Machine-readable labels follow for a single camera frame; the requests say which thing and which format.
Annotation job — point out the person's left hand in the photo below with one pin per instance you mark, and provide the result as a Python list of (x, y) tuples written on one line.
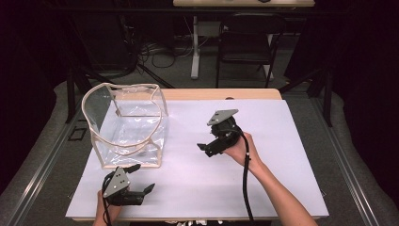
[(108, 210)]

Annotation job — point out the person's white patterned clothing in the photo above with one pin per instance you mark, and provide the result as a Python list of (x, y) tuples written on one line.
[(191, 223)]

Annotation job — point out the white table mat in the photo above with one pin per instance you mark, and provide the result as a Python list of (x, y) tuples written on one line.
[(194, 188)]

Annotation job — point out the dark table grommet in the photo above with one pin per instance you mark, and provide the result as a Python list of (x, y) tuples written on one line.
[(229, 98)]

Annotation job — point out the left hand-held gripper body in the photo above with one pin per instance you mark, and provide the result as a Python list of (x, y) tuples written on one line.
[(117, 185)]

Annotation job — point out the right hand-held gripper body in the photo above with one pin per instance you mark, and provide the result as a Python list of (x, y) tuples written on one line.
[(226, 132)]

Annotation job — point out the clear plastic bag beige trim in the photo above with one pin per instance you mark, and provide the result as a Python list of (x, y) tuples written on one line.
[(131, 125)]

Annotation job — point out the white desk leg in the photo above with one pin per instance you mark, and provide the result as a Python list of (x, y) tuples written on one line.
[(195, 53)]

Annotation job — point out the person's right hand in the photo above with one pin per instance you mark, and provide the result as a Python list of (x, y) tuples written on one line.
[(246, 152)]

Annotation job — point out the black metal stand post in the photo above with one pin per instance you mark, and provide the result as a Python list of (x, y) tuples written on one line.
[(70, 94), (328, 97)]

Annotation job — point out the black folding chair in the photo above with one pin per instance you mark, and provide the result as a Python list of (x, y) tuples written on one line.
[(247, 44)]

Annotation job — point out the aluminium floor rail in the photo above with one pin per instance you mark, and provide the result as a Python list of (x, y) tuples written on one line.
[(343, 163), (40, 166)]

